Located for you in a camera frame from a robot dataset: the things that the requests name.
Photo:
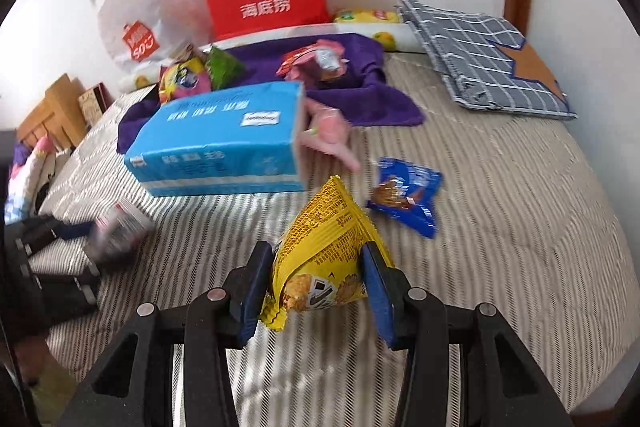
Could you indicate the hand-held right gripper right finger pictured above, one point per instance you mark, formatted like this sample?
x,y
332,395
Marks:
x,y
377,294

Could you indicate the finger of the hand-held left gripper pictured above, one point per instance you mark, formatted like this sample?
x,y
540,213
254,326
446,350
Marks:
x,y
45,232
65,284

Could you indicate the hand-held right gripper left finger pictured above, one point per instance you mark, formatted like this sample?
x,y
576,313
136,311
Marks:
x,y
255,289

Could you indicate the white and red snack packet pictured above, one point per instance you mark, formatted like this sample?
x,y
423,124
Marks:
x,y
120,227

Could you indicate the green snack packet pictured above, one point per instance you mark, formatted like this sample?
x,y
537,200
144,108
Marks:
x,y
222,69

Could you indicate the pale pink snack packet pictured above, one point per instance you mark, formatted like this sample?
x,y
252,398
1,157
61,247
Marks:
x,y
327,43

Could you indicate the colourful printed cloth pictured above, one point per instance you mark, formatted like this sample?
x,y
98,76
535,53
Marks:
x,y
30,177

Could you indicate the yellow green cloth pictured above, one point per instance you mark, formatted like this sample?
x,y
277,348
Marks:
x,y
52,394

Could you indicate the blue snack packet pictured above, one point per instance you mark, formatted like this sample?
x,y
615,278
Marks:
x,y
415,182

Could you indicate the wooden nightstand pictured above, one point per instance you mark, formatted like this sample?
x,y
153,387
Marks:
x,y
55,112

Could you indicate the brown box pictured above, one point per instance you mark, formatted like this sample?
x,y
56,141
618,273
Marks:
x,y
95,102

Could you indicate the striped bed quilt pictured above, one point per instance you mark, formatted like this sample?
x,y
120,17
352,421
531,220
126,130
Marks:
x,y
500,217

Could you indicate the blue cardboard box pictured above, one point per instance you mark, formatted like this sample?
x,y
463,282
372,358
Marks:
x,y
215,142

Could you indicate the purple towel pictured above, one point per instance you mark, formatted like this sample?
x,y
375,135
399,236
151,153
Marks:
x,y
380,107

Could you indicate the yellow and pink snack packet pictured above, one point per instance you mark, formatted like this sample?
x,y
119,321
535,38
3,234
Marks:
x,y
185,79

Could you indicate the grey checked cloth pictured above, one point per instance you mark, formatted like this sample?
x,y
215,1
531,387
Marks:
x,y
465,52

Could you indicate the rolled fruit print mat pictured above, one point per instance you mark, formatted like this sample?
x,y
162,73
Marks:
x,y
350,32

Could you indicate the yellow lemon print packet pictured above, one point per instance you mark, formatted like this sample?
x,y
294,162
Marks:
x,y
365,16

